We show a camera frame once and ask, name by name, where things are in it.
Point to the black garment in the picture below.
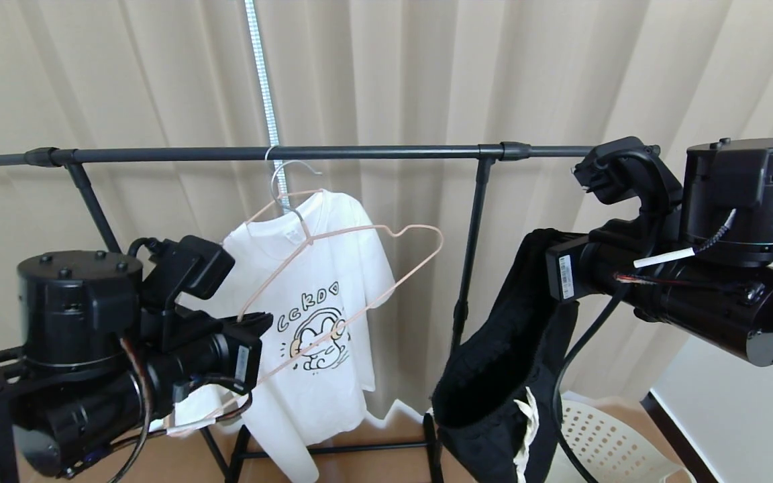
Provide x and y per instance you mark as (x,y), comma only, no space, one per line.
(507,349)

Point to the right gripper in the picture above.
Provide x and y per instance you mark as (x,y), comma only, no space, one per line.
(578,268)

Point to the white printed T-shirt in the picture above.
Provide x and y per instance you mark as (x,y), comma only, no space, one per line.
(333,376)

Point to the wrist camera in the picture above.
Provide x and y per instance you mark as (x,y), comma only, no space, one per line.
(628,174)
(192,265)

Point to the beige curtain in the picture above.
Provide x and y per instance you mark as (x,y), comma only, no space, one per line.
(561,67)

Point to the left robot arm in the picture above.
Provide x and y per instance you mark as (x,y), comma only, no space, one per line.
(71,315)

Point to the black clothes rack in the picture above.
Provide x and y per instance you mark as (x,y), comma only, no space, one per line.
(393,152)

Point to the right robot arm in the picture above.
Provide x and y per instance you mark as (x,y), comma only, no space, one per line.
(749,201)

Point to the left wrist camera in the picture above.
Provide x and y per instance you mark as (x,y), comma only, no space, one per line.
(192,265)

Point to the white laundry basket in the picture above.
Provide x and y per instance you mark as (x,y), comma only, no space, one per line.
(614,443)

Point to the pink clothes hanger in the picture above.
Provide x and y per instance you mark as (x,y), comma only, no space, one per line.
(306,236)
(281,196)

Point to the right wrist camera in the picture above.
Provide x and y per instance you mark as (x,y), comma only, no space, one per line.
(628,174)

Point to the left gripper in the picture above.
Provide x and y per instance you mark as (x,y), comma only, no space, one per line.
(225,355)

